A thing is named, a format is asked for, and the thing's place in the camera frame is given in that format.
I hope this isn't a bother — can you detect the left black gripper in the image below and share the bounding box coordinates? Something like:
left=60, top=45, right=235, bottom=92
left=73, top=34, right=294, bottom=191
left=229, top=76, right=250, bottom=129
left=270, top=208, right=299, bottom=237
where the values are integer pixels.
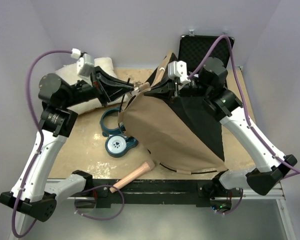
left=64, top=66, right=135, bottom=108

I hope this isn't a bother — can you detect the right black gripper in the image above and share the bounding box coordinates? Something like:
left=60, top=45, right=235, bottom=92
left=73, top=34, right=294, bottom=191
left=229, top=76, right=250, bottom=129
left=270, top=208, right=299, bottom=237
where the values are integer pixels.
left=144, top=73, right=212, bottom=104

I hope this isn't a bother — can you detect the tan fabric pet tent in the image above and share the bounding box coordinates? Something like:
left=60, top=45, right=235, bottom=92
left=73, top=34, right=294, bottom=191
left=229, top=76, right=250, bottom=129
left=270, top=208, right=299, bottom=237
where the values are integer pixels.
left=118, top=52, right=224, bottom=162

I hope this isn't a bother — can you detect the black tent pole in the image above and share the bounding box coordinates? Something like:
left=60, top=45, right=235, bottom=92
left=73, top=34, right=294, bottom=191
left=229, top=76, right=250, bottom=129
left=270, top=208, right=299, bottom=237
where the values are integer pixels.
left=117, top=77, right=131, bottom=134
left=147, top=147, right=227, bottom=175

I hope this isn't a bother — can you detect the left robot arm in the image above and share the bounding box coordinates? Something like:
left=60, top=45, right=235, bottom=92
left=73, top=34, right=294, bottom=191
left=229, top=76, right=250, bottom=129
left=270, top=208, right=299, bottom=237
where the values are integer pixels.
left=0, top=66, right=134, bottom=222

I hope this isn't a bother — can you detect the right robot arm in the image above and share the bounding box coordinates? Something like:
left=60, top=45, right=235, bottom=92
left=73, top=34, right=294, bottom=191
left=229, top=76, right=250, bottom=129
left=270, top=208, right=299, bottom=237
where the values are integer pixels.
left=197, top=57, right=297, bottom=197

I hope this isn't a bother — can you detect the white fluffy pillow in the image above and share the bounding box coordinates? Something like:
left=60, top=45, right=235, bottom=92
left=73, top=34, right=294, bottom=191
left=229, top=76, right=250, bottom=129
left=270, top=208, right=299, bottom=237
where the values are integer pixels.
left=56, top=57, right=134, bottom=115

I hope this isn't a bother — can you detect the black poker chip case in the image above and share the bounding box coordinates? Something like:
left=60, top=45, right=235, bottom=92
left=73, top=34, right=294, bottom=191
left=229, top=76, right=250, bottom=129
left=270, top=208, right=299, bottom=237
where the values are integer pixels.
left=178, top=35, right=230, bottom=72

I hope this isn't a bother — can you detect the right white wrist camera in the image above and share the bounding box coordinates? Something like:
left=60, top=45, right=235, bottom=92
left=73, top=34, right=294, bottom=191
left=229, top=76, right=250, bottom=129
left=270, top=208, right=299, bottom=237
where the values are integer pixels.
left=167, top=60, right=190, bottom=84

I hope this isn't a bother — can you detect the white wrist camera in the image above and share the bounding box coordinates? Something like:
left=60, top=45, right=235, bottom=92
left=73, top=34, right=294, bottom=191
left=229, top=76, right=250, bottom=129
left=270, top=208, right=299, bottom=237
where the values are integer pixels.
left=167, top=60, right=190, bottom=84
left=71, top=48, right=95, bottom=78

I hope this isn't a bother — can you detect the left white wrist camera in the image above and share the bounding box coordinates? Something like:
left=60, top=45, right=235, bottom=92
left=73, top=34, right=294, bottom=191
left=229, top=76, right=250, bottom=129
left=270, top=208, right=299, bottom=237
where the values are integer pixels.
left=71, top=48, right=95, bottom=78

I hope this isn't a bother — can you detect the beige plastic handle toy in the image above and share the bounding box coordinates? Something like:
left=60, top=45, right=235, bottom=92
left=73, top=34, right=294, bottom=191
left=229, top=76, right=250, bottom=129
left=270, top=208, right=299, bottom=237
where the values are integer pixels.
left=109, top=160, right=155, bottom=193

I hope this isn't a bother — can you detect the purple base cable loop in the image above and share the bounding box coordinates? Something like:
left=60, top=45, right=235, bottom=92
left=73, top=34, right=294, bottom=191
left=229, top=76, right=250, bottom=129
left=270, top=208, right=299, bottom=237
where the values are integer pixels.
left=74, top=184, right=125, bottom=221

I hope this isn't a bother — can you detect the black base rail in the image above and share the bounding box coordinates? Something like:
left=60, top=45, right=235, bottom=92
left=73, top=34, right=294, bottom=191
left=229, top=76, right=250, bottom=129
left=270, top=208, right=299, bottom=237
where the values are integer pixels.
left=72, top=179, right=241, bottom=208

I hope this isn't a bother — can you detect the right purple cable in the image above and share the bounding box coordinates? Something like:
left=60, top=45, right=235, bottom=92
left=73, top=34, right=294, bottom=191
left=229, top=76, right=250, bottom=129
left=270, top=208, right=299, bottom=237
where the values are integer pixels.
left=187, top=34, right=300, bottom=178

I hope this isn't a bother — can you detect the aluminium frame rail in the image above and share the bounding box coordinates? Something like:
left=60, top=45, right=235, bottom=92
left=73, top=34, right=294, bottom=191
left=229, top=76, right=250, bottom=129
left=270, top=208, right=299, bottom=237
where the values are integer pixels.
left=241, top=181, right=286, bottom=200

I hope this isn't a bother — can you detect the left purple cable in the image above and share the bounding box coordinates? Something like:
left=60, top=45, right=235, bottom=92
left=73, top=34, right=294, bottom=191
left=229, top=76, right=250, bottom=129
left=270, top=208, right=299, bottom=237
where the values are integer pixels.
left=11, top=49, right=75, bottom=238

